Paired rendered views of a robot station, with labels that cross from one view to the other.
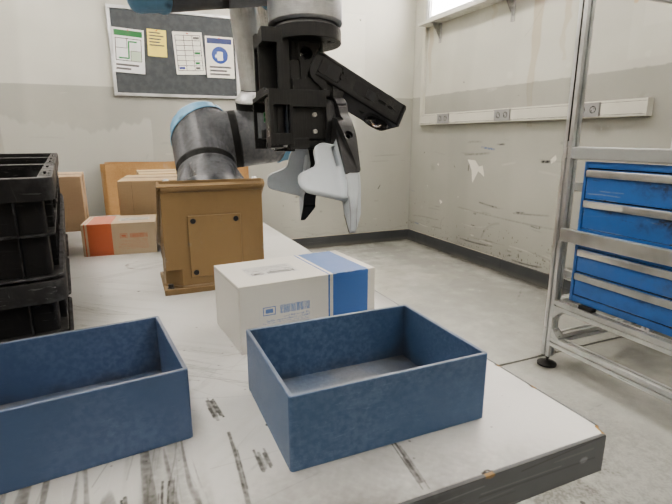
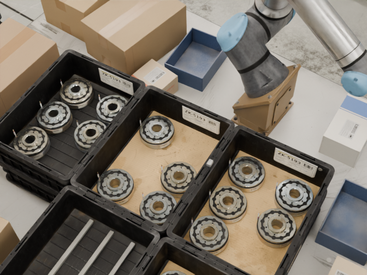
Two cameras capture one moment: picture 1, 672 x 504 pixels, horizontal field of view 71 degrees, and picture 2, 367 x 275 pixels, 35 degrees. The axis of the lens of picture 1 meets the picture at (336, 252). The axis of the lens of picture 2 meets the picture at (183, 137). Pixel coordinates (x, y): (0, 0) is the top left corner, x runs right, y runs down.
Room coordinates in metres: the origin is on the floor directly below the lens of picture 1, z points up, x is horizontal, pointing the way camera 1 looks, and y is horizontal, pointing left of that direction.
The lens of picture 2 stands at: (-0.05, 1.05, 2.26)
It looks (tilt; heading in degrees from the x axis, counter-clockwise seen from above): 54 degrees down; 332
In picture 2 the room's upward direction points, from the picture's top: 2 degrees counter-clockwise
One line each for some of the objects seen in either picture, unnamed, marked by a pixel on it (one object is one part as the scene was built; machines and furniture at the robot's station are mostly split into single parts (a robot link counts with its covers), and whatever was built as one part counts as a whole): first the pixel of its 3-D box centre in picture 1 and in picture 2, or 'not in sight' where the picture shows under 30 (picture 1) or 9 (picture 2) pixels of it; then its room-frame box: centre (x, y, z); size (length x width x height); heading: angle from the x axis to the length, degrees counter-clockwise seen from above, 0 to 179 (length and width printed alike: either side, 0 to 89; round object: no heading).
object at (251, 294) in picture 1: (294, 296); (350, 129); (0.66, 0.06, 0.74); 0.20 x 0.12 x 0.09; 118
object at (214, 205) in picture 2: not in sight; (228, 202); (0.58, 0.58, 0.86); 0.10 x 0.10 x 0.01
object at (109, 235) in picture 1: (122, 234); (149, 88); (1.15, 0.53, 0.74); 0.16 x 0.12 x 0.07; 108
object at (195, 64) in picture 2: not in sight; (196, 59); (1.18, 0.32, 0.74); 0.20 x 0.15 x 0.07; 121
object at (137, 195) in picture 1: (180, 204); (135, 29); (1.38, 0.45, 0.78); 0.30 x 0.22 x 0.16; 107
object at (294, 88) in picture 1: (301, 93); not in sight; (0.51, 0.04, 1.01); 0.09 x 0.08 x 0.12; 112
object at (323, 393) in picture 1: (359, 371); not in sight; (0.45, -0.02, 0.74); 0.20 x 0.15 x 0.07; 114
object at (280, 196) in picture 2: not in sight; (294, 194); (0.51, 0.41, 0.86); 0.10 x 0.10 x 0.01
